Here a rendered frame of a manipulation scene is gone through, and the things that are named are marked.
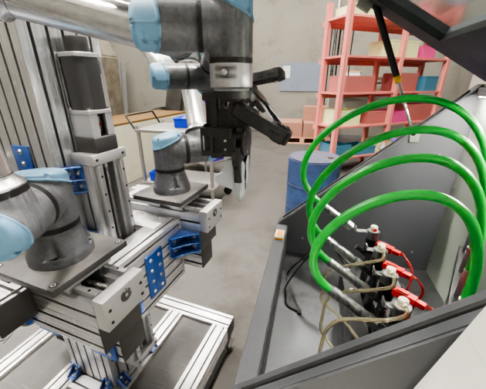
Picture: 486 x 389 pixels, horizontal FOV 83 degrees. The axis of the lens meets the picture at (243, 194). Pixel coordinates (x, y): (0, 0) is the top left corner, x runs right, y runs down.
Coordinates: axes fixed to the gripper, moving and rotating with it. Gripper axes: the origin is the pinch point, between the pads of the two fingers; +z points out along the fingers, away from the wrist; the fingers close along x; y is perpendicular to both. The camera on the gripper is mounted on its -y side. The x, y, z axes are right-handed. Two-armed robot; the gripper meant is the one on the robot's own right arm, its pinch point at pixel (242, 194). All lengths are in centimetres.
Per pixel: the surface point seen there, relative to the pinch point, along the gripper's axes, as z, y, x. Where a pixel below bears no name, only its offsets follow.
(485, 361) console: 3.2, -30.6, 27.3
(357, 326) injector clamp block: 26.2, -25.7, 3.5
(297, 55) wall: -84, 42, -776
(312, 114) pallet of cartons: 58, -11, -686
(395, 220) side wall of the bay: 23, -43, -43
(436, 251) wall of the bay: 31, -57, -40
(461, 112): -16.1, -39.6, -11.3
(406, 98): -18.4, -29.7, -11.4
